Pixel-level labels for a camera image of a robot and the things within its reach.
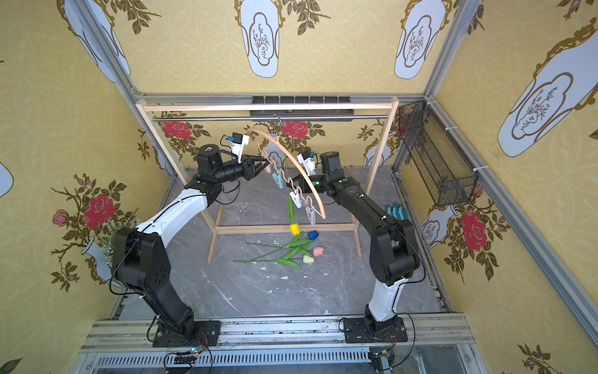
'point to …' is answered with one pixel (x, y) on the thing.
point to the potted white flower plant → (107, 245)
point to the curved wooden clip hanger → (276, 137)
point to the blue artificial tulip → (296, 245)
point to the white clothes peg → (296, 198)
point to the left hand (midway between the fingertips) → (271, 161)
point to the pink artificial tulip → (318, 251)
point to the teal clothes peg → (278, 179)
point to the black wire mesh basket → (446, 171)
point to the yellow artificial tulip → (294, 227)
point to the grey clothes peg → (311, 213)
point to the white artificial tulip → (307, 259)
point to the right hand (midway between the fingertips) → (286, 186)
